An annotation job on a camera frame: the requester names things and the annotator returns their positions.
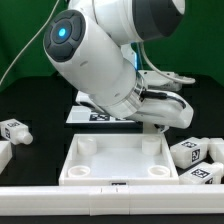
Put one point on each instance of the white front obstacle bar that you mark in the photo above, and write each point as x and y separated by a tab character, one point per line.
111	200

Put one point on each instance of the white square table top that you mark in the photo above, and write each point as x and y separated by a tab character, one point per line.
118	159

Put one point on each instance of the white marker sheet with tags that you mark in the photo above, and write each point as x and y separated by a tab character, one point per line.
86	112

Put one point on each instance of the white right obstacle piece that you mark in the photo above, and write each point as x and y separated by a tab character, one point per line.
216	149

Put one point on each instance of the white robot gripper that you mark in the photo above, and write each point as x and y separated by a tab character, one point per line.
163	108

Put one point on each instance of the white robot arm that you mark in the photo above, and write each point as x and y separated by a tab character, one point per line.
84	43

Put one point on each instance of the white obstacle piece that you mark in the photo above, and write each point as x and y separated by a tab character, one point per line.
216	149
5	154

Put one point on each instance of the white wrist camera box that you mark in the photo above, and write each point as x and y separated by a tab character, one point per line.
155	81

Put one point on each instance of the white left obstacle piece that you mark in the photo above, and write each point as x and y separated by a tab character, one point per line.
5	154

